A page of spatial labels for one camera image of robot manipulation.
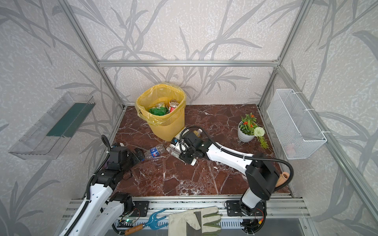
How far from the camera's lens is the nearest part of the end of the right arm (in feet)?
1.96

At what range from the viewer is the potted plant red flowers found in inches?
34.7

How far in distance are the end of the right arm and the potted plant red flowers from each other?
1.21 ft
